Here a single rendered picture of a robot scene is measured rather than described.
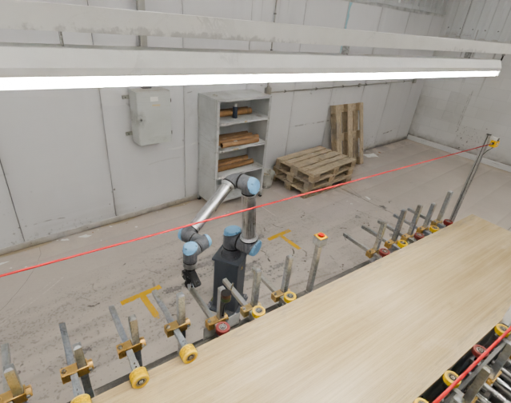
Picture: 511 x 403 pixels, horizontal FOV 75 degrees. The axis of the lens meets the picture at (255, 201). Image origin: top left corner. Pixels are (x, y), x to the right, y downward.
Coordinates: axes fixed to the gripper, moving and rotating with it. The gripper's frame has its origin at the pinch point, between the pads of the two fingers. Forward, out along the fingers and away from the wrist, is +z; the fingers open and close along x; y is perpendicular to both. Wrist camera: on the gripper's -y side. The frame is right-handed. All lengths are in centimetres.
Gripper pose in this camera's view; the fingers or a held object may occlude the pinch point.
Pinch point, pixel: (191, 290)
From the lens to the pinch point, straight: 236.8
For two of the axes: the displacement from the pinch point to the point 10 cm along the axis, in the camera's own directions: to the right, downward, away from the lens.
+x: -8.2, 2.1, -5.3
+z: -1.0, 8.6, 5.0
